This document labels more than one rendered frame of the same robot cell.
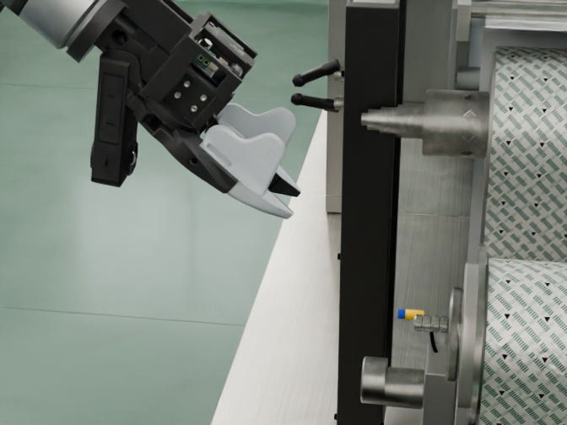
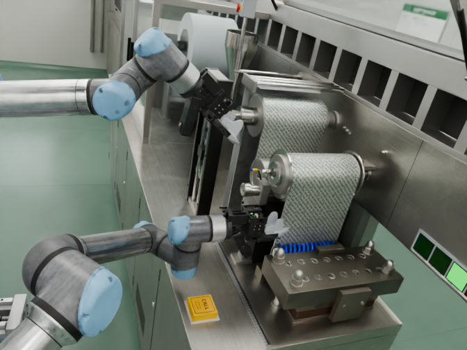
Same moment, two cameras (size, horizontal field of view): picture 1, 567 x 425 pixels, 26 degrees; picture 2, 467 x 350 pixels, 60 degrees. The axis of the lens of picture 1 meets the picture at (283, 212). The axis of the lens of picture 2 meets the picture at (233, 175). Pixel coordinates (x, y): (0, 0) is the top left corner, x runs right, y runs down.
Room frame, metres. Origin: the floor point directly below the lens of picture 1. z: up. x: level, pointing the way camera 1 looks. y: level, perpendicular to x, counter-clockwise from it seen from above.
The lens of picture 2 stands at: (0.02, 0.56, 1.76)
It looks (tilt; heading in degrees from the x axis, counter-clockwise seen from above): 27 degrees down; 326
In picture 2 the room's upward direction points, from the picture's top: 11 degrees clockwise
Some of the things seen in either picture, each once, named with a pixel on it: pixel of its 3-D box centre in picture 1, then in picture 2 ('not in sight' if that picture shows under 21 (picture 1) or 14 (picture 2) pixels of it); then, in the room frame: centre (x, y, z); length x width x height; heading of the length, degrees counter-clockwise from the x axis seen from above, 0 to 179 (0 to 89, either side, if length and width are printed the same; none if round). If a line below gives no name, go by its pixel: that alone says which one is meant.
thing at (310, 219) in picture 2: not in sight; (313, 220); (0.77, -0.27, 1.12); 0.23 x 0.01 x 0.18; 81
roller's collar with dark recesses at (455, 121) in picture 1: (456, 124); (246, 115); (1.10, -0.16, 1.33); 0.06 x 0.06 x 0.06; 81
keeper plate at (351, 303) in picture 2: not in sight; (349, 304); (0.55, -0.28, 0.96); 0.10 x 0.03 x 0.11; 81
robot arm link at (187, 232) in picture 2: not in sight; (189, 230); (0.83, 0.13, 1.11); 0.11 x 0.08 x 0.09; 81
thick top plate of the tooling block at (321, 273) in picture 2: not in sight; (332, 273); (0.64, -0.28, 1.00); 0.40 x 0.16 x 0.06; 81
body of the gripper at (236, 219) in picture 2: not in sight; (243, 223); (0.80, -0.03, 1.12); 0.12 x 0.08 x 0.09; 81
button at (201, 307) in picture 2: not in sight; (201, 307); (0.72, 0.10, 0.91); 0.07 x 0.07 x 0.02; 81
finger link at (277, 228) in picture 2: not in sight; (278, 226); (0.77, -0.13, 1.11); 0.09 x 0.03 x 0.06; 80
